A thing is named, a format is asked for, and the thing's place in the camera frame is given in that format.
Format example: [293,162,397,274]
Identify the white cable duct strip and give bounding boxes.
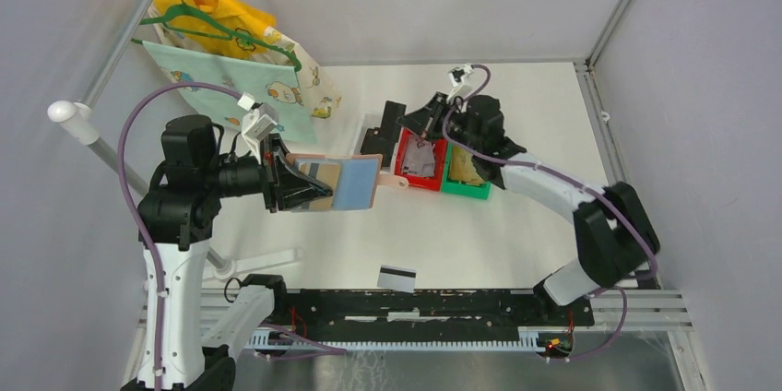
[245,329,545,354]

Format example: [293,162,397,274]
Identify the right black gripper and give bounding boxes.
[397,93,481,154]

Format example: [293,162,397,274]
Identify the cream patterned cloth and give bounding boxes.
[262,27,342,119]

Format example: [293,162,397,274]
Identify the tan leather card holder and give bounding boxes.
[288,154,409,212]

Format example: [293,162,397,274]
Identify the light green patterned cloth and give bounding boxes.
[142,41,317,144]

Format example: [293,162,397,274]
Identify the yellow garment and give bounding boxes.
[151,0,285,61]

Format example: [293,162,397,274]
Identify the green plastic bin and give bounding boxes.
[441,145,492,200]

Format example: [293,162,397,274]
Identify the black credit card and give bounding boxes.
[375,101,407,142]

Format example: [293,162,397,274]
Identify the white plastic bin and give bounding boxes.
[349,113,382,155]

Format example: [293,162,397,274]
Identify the silver magnetic stripe card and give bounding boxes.
[376,265,417,293]

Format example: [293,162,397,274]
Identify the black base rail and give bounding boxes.
[267,289,595,342]

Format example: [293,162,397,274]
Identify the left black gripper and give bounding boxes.
[204,131,333,211]

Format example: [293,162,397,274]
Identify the green clothes hanger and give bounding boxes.
[138,4,302,72]

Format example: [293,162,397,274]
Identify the yellow cards in green bin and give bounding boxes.
[448,147,484,186]

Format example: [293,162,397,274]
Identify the red plastic bin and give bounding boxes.
[394,129,448,192]

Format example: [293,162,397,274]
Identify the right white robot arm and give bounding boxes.
[397,93,660,325]

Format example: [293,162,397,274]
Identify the metal clothes rack pole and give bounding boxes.
[47,0,233,273]

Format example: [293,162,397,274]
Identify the gold credit card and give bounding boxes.
[296,160,341,211]

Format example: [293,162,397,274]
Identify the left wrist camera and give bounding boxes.
[237,92,278,163]

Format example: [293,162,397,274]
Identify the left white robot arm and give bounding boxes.
[128,110,332,390]

